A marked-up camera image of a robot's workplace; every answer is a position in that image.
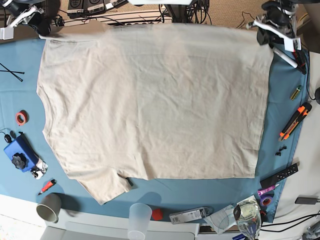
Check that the translucent plastic cup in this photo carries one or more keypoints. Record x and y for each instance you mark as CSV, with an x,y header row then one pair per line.
x,y
138,221

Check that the red marker pen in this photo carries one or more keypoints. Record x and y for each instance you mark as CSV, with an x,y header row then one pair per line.
x,y
47,186

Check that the red tape roll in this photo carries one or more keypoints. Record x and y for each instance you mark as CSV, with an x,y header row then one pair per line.
x,y
21,117

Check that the packaged tool blister pack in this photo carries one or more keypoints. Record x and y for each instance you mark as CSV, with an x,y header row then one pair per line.
x,y
190,215

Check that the green yellow small tool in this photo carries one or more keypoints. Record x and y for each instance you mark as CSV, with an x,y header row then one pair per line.
x,y
295,92

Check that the small black screws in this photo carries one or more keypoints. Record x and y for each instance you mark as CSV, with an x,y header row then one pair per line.
x,y
279,152

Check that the purple tape roll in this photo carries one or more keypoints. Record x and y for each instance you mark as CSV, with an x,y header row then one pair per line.
x,y
266,199

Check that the wine glass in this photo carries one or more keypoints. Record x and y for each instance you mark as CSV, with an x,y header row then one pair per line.
x,y
248,218

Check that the black cable ties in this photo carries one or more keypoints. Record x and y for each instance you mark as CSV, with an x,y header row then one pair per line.
x,y
16,74

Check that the black computer mouse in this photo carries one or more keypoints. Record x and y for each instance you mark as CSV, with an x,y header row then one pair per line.
x,y
7,138

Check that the blue tablecloth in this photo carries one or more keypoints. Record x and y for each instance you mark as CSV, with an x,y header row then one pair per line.
x,y
169,195

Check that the black remote control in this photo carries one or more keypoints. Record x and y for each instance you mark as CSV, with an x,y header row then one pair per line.
x,y
279,176

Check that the grey mug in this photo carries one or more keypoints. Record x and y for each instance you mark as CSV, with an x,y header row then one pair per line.
x,y
49,208

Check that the black pedal labelled zero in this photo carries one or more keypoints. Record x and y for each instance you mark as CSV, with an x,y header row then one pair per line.
x,y
95,6

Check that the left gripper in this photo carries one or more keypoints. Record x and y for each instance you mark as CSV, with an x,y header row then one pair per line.
x,y
278,25

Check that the power strip with red switch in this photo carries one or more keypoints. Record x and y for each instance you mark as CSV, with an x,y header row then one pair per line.
x,y
140,23

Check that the black pedal labelled start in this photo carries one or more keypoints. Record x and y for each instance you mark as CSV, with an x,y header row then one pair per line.
x,y
75,5

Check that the paper with drawing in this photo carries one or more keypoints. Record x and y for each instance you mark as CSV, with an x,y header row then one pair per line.
x,y
223,220

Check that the black phone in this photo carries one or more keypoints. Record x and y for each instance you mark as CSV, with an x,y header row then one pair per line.
x,y
307,200

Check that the black knob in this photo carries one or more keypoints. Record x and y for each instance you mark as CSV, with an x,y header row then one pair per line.
x,y
19,161

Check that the purple glue tube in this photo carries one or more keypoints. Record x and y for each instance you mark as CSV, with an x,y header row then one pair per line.
x,y
267,190

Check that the beige T-shirt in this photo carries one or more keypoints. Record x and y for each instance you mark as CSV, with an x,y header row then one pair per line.
x,y
154,101

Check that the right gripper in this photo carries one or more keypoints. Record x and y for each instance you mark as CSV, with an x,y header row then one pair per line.
x,y
23,12

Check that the blue box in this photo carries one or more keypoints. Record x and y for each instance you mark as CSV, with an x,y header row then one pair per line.
x,y
19,145

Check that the white caster wheel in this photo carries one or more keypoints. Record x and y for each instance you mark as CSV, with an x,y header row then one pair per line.
x,y
39,170

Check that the orange utility knife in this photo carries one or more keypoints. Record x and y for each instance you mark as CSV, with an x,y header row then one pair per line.
x,y
298,116

